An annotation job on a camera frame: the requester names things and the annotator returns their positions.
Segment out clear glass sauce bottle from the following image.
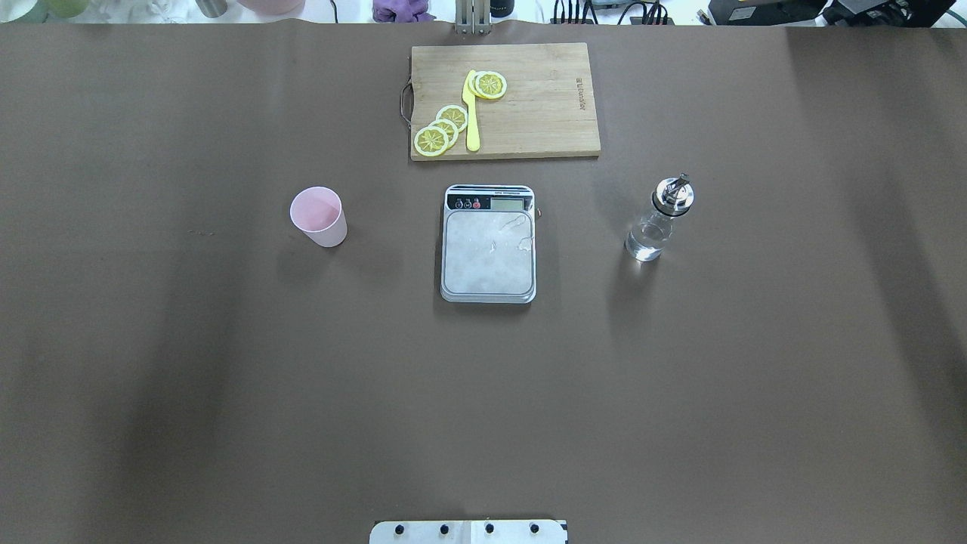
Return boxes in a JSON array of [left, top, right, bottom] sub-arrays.
[[625, 172, 695, 262]]

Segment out pink plastic cup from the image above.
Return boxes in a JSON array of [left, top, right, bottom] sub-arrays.
[[289, 187, 348, 248]]

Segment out silver digital kitchen scale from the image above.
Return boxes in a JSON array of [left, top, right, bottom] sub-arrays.
[[440, 184, 536, 305]]

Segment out yellow plastic knife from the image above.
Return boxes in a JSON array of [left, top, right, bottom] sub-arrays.
[[462, 73, 480, 153]]

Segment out middle lemon slice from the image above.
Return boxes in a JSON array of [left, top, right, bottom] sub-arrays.
[[429, 119, 460, 149]]

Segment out upper lemon slice of three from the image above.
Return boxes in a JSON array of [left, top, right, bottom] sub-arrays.
[[436, 104, 468, 133]]

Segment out wooden cutting board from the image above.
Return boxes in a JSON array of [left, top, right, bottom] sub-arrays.
[[409, 42, 601, 161]]

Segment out front lemon slice of pair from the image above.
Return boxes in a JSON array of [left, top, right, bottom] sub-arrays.
[[471, 71, 508, 100]]

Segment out hidden lemon slice of pair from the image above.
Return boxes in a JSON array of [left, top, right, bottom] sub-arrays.
[[465, 71, 484, 97]]

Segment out black thermos bottle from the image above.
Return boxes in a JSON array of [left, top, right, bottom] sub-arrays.
[[490, 0, 515, 18]]

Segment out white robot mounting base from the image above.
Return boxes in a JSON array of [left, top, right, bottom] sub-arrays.
[[369, 519, 570, 543]]

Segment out purple cloth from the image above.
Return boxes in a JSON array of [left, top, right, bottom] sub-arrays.
[[372, 0, 436, 23]]

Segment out black power strip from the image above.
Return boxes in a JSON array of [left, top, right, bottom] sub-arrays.
[[545, 1, 675, 26]]

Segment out lemon slice near handle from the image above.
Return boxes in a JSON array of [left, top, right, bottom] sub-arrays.
[[413, 126, 450, 158]]

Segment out aluminium frame post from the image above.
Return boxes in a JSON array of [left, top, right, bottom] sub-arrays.
[[455, 0, 493, 36]]

